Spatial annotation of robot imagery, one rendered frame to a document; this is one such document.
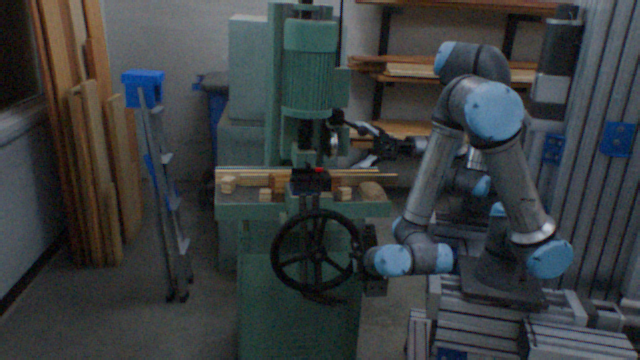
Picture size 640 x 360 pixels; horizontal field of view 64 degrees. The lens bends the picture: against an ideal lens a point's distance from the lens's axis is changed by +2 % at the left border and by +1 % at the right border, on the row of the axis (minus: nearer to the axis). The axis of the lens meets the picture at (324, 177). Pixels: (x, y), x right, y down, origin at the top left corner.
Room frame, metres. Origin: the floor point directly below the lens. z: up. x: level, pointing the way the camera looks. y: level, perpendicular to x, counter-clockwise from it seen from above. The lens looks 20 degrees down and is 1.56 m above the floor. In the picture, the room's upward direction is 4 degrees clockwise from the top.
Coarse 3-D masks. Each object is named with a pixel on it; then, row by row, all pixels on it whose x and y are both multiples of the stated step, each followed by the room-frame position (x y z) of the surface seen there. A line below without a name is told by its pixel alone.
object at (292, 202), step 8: (288, 184) 1.56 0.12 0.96; (288, 192) 1.49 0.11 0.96; (328, 192) 1.51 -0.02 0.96; (288, 200) 1.48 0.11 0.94; (296, 200) 1.45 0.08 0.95; (320, 200) 1.47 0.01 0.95; (328, 200) 1.48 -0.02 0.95; (288, 208) 1.47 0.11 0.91; (296, 208) 1.45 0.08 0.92; (328, 208) 1.48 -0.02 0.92; (288, 216) 1.46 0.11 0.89
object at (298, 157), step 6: (294, 144) 1.77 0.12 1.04; (294, 150) 1.72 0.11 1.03; (300, 150) 1.70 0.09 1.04; (306, 150) 1.70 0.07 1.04; (312, 150) 1.71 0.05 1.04; (294, 156) 1.71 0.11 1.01; (300, 156) 1.67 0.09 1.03; (306, 156) 1.67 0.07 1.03; (312, 156) 1.68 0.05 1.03; (294, 162) 1.70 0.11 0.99; (300, 162) 1.67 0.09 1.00; (312, 162) 1.68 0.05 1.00
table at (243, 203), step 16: (224, 192) 1.59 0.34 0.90; (240, 192) 1.61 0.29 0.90; (256, 192) 1.62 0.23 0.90; (272, 192) 1.63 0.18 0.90; (336, 192) 1.67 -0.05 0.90; (352, 192) 1.68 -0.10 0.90; (224, 208) 1.50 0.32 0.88; (240, 208) 1.51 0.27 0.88; (256, 208) 1.52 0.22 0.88; (272, 208) 1.53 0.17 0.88; (336, 208) 1.58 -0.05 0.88; (352, 208) 1.59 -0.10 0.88; (368, 208) 1.60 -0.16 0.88; (384, 208) 1.61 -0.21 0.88; (320, 224) 1.47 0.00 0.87; (336, 224) 1.48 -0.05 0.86
